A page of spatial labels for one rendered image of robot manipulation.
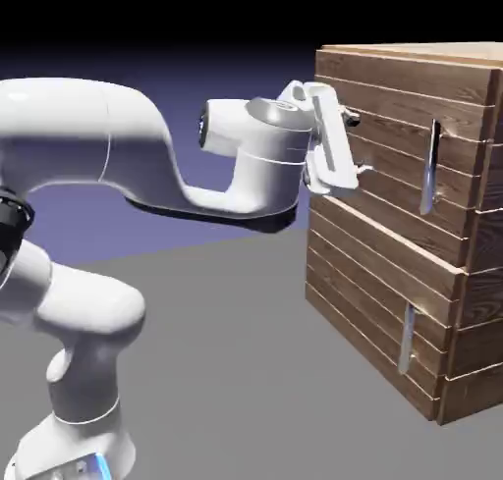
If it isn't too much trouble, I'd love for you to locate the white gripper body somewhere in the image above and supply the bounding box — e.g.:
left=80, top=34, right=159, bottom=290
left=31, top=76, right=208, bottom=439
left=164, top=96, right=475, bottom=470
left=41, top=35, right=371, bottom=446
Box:
left=303, top=81, right=360, bottom=194

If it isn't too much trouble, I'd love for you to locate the large wooden cabinet door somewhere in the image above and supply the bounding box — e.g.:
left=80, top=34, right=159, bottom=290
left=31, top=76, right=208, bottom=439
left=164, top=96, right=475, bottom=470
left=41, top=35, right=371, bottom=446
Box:
left=309, top=76, right=493, bottom=268

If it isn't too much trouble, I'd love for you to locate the brown wooden cabinet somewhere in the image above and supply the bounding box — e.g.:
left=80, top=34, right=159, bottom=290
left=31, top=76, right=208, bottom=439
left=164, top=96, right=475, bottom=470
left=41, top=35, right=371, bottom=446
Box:
left=305, top=42, right=503, bottom=426

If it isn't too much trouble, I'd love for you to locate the small wooden cabinet door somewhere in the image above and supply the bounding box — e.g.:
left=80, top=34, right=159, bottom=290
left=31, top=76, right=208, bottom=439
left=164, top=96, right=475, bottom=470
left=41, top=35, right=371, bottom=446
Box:
left=305, top=195, right=469, bottom=422

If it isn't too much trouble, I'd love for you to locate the long silver door handle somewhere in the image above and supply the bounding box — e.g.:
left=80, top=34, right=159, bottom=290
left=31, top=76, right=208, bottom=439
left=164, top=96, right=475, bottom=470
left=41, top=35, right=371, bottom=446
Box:
left=419, top=118, right=443, bottom=217

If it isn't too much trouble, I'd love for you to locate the short silver door handle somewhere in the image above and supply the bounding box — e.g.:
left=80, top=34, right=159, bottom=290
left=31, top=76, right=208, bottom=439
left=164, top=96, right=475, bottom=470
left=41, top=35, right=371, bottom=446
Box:
left=397, top=302, right=419, bottom=375

